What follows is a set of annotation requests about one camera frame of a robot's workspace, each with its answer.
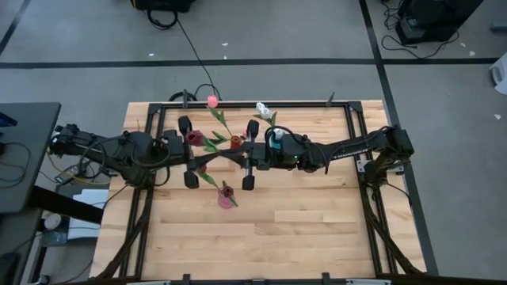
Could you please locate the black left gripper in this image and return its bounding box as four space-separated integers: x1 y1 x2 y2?
162 116 223 190

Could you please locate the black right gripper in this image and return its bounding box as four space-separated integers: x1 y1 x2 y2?
222 119 279 192

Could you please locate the dark red artificial tulip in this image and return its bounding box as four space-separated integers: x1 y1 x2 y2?
219 180 239 207
185 129 231 154

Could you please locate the pink glass vase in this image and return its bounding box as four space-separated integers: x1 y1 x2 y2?
216 188 235 210

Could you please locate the white artificial tulip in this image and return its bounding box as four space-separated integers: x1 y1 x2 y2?
255 101 274 131
261 109 278 131

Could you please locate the blue glass vase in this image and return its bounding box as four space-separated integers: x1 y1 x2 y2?
270 128 284 150

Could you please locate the white box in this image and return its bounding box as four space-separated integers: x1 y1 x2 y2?
67 188 110 241

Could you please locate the black equipment base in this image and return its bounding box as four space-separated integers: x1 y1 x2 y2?
130 0 197 13

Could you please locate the white round object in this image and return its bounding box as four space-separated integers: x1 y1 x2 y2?
43 213 63 230

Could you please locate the black desk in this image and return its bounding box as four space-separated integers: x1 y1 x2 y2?
0 101 105 225

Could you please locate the black storage case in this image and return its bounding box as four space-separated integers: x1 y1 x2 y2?
395 0 485 44

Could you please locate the white bin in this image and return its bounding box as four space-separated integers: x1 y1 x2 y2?
489 51 507 96

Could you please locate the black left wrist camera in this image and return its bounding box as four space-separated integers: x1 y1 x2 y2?
162 129 183 148

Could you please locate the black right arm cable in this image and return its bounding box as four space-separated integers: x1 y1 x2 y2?
264 124 304 150

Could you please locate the black aluminium table frame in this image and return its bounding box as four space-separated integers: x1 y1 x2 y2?
93 90 427 285

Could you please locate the tangled black floor cable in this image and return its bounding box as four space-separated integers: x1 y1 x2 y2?
379 0 463 60

